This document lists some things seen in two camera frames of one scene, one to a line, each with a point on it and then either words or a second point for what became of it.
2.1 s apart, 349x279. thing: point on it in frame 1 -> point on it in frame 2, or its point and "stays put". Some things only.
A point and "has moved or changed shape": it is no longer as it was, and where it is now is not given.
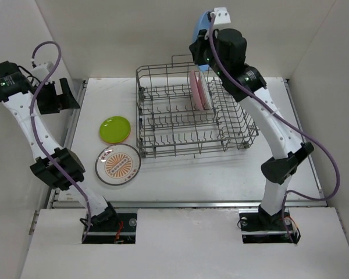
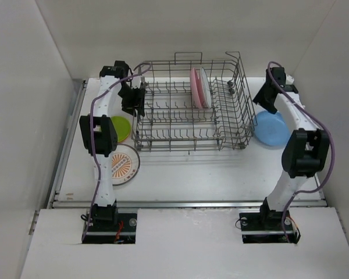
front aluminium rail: (187, 204) stays put
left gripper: (64, 101) -> (136, 104)
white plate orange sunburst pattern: (117, 164) stays put
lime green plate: (114, 129) stays put
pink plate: (197, 90) stays put
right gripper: (197, 46) -> (259, 98)
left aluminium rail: (71, 129) stays put
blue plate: (202, 24) has moved or changed shape
